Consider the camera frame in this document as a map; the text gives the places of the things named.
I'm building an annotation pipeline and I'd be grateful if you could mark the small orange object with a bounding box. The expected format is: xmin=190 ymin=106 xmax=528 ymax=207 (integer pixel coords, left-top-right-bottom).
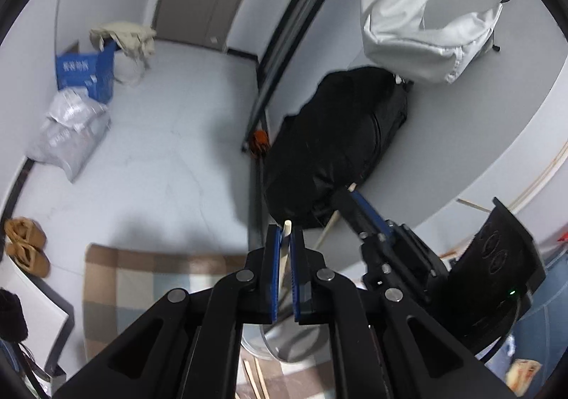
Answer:
xmin=249 ymin=129 xmax=271 ymax=155

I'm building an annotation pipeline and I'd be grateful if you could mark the beige cloth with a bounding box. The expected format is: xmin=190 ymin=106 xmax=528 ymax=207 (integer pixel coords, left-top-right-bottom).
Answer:
xmin=89 ymin=21 xmax=157 ymax=69

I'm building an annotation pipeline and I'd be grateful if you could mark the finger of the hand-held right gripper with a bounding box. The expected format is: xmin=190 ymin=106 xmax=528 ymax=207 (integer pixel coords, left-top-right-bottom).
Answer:
xmin=334 ymin=188 xmax=403 ymax=249

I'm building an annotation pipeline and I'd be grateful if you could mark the blue cardboard box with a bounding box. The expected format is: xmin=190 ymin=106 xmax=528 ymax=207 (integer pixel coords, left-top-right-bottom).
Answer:
xmin=55 ymin=40 xmax=118 ymax=104

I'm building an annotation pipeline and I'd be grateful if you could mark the white cabinet with gold trim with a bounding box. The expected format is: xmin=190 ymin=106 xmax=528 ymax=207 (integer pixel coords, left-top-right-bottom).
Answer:
xmin=368 ymin=66 xmax=568 ymax=258

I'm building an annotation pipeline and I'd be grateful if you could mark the black fuzzy cloth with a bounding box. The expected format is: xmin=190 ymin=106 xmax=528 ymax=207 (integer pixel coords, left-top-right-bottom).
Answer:
xmin=0 ymin=288 xmax=28 ymax=343

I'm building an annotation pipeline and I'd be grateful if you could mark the black backpack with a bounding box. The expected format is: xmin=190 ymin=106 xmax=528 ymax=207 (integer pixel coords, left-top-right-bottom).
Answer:
xmin=264 ymin=66 xmax=409 ymax=230

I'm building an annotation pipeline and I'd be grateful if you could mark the white sling bag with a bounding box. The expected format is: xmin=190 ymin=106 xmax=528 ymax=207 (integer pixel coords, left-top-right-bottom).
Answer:
xmin=360 ymin=0 xmax=519 ymax=85

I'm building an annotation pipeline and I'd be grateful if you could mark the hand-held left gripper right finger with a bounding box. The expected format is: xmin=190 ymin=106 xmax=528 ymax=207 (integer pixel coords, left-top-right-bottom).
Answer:
xmin=290 ymin=228 xmax=518 ymax=399

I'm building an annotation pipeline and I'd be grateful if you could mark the white flat board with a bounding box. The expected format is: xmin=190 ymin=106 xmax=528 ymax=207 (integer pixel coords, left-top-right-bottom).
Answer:
xmin=0 ymin=263 xmax=75 ymax=384

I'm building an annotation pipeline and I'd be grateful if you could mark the plaid floor mat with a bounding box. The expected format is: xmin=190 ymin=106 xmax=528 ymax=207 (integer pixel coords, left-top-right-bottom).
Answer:
xmin=83 ymin=243 xmax=342 ymax=399

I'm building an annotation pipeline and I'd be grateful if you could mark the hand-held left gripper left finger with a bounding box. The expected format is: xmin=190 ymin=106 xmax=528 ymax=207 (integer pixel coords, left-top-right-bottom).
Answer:
xmin=53 ymin=225 xmax=285 ymax=399

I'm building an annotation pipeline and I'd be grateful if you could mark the light wooden chopstick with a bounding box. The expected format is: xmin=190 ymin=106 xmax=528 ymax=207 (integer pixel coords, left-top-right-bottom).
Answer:
xmin=457 ymin=199 xmax=494 ymax=212
xmin=316 ymin=182 xmax=358 ymax=246
xmin=253 ymin=357 xmax=270 ymax=399
xmin=242 ymin=359 xmax=259 ymax=399
xmin=280 ymin=220 xmax=297 ymax=320

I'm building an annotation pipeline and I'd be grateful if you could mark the white utensil holder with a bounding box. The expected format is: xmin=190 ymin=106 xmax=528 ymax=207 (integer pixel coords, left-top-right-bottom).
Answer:
xmin=241 ymin=314 xmax=333 ymax=365

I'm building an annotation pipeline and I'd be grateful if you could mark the grey plastic mailing bag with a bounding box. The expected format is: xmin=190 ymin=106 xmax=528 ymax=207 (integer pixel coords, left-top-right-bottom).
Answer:
xmin=47 ymin=88 xmax=109 ymax=133
xmin=26 ymin=115 xmax=111 ymax=184

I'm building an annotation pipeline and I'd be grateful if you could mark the brown shoe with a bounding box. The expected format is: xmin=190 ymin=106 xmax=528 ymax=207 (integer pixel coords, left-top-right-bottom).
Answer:
xmin=4 ymin=218 xmax=47 ymax=249
xmin=5 ymin=241 xmax=51 ymax=279

